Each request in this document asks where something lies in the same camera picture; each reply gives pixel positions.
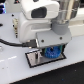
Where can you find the grey metal gripper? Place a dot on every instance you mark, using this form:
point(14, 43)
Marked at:
point(50, 38)

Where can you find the large blue gear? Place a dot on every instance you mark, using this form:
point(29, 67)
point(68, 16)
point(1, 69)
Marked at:
point(52, 52)

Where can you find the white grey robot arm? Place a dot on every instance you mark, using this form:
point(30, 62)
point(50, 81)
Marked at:
point(44, 24)

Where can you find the beige connector block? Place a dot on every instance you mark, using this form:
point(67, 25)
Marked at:
point(15, 26)

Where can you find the black framed peg base plate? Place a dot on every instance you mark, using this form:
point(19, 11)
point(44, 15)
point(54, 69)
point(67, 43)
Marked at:
point(33, 62)

